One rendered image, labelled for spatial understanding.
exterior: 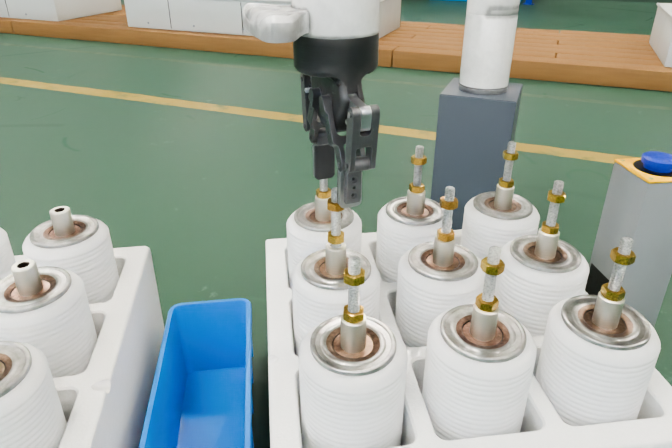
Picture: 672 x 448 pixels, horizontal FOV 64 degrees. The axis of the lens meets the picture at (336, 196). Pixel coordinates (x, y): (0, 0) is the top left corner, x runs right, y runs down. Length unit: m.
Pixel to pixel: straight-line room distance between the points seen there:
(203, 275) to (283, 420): 0.56
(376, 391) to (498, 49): 0.73
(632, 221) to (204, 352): 0.59
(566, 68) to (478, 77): 1.45
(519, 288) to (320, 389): 0.26
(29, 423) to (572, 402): 0.47
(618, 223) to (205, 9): 2.60
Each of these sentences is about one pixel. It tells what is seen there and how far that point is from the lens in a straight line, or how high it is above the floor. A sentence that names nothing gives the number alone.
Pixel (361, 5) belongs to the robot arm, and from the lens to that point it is 0.46.
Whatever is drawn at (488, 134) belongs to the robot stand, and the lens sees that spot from 1.06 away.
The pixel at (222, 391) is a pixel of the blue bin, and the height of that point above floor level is 0.00.
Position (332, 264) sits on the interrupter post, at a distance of 0.57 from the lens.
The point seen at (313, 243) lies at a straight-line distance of 0.65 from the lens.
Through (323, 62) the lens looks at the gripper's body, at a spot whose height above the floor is 0.48.
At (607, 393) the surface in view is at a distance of 0.56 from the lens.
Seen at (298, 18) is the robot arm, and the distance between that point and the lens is 0.45.
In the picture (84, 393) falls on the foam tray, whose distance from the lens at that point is 0.60.
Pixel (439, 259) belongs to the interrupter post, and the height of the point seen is 0.26.
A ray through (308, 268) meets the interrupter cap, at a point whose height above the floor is 0.25.
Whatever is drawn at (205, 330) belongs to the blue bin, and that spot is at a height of 0.07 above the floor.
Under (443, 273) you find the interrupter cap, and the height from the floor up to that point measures 0.25.
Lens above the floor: 0.58
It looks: 26 degrees down
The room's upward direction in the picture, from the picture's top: straight up
